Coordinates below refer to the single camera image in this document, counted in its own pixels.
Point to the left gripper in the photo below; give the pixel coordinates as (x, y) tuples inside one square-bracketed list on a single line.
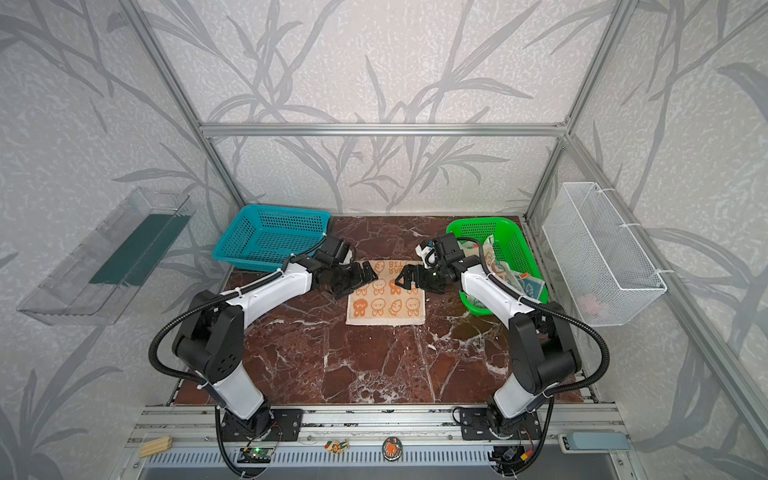
[(344, 278)]

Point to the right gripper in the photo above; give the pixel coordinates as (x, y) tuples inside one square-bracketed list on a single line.
[(425, 276)]

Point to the orange rabbit towel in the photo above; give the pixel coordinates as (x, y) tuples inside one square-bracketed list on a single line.
[(383, 303)]

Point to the green plastic basket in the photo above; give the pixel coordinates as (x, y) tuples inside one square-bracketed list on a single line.
[(504, 230)]

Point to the teal plastic basket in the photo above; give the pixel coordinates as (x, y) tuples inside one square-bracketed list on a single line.
[(261, 237)]

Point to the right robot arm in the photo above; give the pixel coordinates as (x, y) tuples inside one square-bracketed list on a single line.
[(542, 348)]

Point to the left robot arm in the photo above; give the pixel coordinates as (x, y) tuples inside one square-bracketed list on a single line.
[(205, 344)]

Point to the teal patterned towel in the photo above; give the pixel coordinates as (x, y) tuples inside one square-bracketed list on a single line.
[(528, 285)]

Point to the round orange sticker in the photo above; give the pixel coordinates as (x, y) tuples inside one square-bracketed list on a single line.
[(392, 449)]

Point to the small orange green trinket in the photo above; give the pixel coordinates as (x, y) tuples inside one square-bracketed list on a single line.
[(337, 447)]

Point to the left green circuit board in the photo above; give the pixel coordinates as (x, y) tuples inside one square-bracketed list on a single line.
[(255, 455)]

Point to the wooden block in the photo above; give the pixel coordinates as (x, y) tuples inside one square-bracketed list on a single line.
[(155, 446)]

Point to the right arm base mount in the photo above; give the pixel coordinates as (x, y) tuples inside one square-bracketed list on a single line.
[(487, 423)]

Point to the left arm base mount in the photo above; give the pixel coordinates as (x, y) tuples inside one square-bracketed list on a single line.
[(271, 424)]

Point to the pink object in wire basket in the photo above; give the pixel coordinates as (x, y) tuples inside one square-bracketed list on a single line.
[(590, 306)]

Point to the white wire mesh basket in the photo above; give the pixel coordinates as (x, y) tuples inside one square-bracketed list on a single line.
[(597, 253)]

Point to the clear acrylic wall shelf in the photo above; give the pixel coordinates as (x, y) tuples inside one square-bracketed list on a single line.
[(95, 284)]

